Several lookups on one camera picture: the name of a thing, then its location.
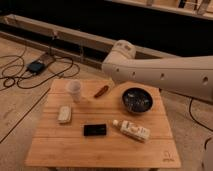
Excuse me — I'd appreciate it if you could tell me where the black bowl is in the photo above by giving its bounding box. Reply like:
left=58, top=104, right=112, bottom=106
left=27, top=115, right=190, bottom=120
left=122, top=87, right=153, bottom=115

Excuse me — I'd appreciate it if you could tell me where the translucent plastic cup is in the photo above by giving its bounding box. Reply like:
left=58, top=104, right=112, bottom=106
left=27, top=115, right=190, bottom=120
left=66, top=80, right=81, bottom=102

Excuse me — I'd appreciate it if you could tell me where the blue power adapter box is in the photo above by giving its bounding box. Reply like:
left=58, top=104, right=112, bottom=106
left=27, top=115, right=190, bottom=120
left=27, top=61, right=45, bottom=74

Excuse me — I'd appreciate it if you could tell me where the black rectangular block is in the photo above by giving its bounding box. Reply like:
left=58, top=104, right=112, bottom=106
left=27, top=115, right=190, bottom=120
left=84, top=124, right=107, bottom=136

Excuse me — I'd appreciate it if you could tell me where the wooden folding table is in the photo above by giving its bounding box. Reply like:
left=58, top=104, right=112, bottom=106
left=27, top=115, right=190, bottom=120
left=26, top=79, right=181, bottom=169

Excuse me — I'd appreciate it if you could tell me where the white sponge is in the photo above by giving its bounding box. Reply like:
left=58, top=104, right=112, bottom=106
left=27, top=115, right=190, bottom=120
left=58, top=106, right=71, bottom=123

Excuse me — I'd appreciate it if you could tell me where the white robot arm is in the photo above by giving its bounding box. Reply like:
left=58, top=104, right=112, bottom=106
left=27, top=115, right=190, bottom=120
left=102, top=40, right=213, bottom=102

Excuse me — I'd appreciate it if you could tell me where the white labelled bottle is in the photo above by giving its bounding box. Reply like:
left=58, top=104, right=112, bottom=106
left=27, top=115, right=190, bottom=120
left=113, top=120, right=150, bottom=141

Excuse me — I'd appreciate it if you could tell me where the black cable right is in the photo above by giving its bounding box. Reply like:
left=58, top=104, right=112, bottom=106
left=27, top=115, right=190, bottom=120
left=188, top=98, right=213, bottom=165

